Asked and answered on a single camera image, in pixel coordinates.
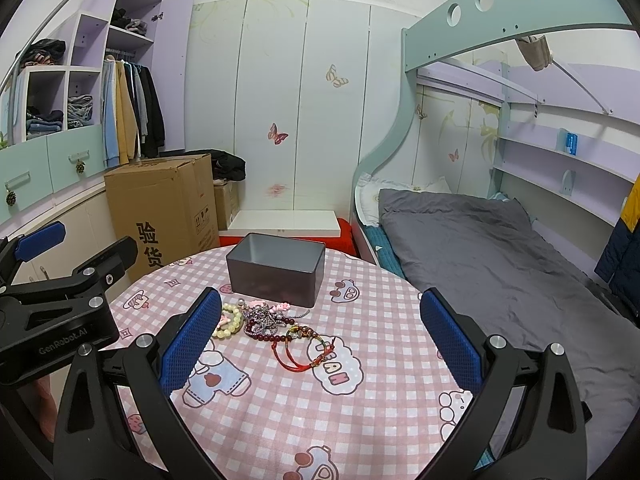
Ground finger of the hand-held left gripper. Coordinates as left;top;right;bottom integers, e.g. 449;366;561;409
0;221;68;289
10;236;139;312

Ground cream low cabinet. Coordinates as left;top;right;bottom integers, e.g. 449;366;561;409
0;180;113;286

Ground teal bed frame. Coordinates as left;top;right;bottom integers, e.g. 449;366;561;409
350;0;633;233

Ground lavender wall shelf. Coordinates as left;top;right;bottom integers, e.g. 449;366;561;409
492;60;640;231

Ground small cardboard box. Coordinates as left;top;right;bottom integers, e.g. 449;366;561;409
214;180;241;231

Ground hanging clothes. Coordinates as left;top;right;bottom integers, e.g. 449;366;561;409
102;57;166;166

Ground grey metal tin box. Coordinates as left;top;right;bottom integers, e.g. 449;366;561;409
225;232;327;309

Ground large cardboard box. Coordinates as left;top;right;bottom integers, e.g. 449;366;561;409
104;153;221;268

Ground white wardrobe doors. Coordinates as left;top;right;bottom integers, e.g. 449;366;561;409
185;0;418;213

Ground dark folded clothes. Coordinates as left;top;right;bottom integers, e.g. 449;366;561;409
110;7;155;36

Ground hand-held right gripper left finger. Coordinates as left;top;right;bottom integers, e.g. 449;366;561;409
52;286;223;480

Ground striped folded clothes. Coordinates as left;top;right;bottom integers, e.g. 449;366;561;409
17;39;67;67

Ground grey folded clothes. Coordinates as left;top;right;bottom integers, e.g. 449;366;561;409
67;95;96;128

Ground red and rainbow cord bracelet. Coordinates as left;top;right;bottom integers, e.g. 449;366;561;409
272;326;342;374

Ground grey blanket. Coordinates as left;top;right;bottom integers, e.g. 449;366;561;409
377;187;640;411

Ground lavender open shelf unit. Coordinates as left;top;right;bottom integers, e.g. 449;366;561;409
0;0;196;161

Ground navy and yellow jacket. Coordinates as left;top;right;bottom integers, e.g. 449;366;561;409
595;175;640;321

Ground white pillow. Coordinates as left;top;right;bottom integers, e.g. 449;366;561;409
356;172;451;231

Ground grey hanging cloth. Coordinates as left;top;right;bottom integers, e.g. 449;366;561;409
515;35;556;72

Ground blue folded jeans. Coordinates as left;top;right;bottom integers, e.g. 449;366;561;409
25;106;65;138

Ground pink checkered tablecloth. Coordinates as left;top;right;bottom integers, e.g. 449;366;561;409
107;246;481;480

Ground dark red bead bracelet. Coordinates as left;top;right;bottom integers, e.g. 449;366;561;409
244;312;301;349

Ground red bench white top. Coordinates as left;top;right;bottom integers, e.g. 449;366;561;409
219;217;358;257

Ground white board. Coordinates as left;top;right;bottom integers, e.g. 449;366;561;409
227;210;343;238

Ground teal bed sheet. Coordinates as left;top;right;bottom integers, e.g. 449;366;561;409
362;225;407;281

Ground person's left hand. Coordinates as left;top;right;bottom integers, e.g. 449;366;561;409
32;375;66;443

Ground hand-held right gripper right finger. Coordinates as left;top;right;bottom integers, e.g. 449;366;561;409
419;287;592;480

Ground teal drawers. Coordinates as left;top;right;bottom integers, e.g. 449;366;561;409
0;125;106;211

